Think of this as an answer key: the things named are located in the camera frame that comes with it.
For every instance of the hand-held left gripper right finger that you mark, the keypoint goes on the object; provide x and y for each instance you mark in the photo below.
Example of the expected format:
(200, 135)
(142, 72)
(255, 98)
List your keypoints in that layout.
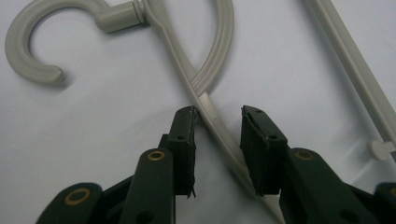
(264, 155)

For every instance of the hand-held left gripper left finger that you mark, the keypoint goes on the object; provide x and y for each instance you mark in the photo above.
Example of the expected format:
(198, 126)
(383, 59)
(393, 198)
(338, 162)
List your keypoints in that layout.
(183, 149)

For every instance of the grey plastic clothes hanger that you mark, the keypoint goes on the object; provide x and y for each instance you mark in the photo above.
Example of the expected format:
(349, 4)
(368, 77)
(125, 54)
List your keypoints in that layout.
(118, 15)

